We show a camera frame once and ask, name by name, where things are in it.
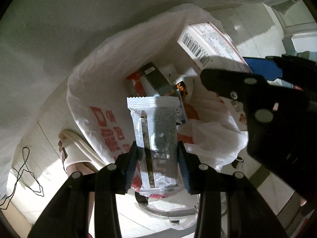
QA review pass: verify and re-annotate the white red medicine box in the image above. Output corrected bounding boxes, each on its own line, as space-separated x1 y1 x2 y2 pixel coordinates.
177 22 251 73

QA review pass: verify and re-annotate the dark green gold box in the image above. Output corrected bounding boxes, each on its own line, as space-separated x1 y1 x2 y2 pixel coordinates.
139 62 178 97

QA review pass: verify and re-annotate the red snack wrapper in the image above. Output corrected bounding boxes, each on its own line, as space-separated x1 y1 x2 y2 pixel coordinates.
126 71 146 97

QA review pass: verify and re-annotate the blue white milk carton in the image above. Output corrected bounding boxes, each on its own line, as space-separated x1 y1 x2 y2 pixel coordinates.
176 97 187 125

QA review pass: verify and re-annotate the white orange snack packet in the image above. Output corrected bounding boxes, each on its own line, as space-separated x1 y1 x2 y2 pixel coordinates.
174 75 194 104

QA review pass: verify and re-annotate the white red plastic trash bag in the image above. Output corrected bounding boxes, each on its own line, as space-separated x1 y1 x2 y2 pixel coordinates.
66 3 249 200

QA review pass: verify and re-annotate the person in red clothes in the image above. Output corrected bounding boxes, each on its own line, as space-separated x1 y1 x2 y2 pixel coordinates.
57 135 98 177

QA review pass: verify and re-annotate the beige slipper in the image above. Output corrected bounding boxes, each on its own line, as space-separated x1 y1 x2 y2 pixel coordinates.
58 130 105 170

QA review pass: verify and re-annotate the bed with circle-pattern sheet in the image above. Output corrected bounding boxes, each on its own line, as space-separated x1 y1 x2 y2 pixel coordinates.
0 0 296 199

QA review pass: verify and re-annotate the black cable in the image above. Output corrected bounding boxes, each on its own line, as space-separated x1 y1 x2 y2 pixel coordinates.
0 146 45 210

